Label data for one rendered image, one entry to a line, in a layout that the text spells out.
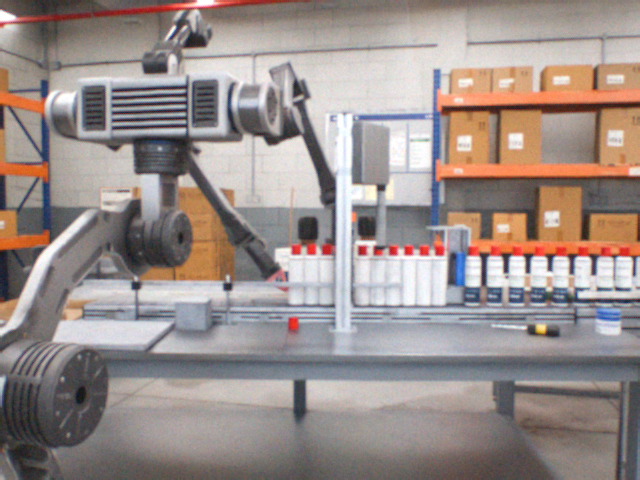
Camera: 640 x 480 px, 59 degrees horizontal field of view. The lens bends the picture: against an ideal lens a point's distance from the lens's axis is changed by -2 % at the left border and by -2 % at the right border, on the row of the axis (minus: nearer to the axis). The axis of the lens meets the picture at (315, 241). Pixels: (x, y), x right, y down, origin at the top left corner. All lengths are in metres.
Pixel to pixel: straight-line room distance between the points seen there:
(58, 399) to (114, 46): 6.80
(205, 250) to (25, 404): 4.33
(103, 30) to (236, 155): 2.30
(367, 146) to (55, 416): 1.17
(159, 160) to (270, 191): 5.21
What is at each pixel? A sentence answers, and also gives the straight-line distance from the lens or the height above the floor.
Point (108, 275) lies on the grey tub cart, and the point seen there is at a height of 0.75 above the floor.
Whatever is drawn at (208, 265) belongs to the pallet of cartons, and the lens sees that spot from 5.31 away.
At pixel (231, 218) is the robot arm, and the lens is 1.94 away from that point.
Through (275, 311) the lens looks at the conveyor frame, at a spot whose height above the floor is 0.87.
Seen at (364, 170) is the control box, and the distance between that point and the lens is 1.76.
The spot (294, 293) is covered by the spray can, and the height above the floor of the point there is 0.92.
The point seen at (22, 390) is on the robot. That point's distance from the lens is 1.07.
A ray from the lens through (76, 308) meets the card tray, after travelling 2.28.
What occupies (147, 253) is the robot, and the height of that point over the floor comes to 1.10.
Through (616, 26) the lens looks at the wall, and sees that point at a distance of 6.82.
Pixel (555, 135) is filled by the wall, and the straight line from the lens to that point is 6.48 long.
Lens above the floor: 1.21
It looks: 3 degrees down
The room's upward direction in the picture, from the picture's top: straight up
